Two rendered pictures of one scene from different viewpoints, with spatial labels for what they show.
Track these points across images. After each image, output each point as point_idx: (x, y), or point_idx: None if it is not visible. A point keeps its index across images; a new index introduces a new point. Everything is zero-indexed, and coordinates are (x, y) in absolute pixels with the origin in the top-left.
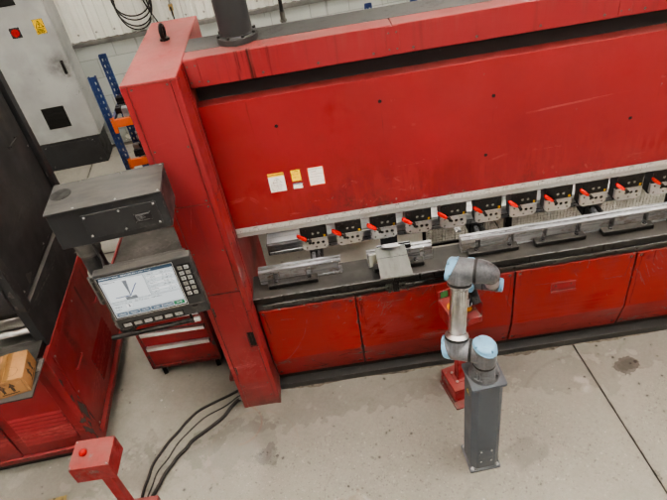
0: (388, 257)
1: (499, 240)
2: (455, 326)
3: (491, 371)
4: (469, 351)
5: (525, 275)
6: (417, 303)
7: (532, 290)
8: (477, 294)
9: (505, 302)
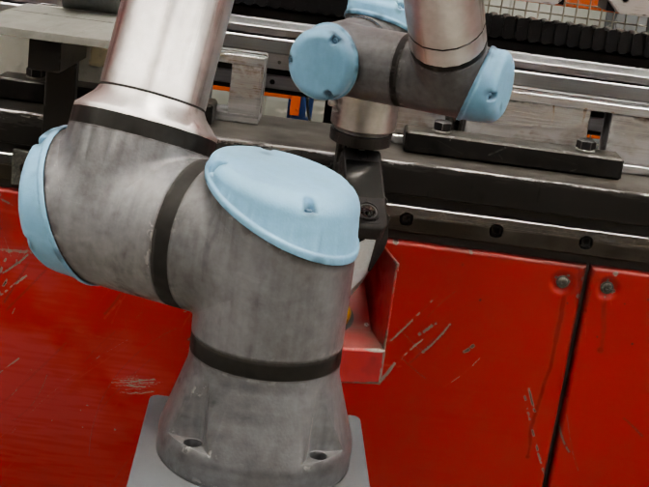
0: (59, 15)
1: (549, 128)
2: (135, 24)
3: (287, 391)
4: (177, 195)
5: (629, 301)
6: (138, 300)
7: (647, 399)
8: (381, 193)
9: (522, 428)
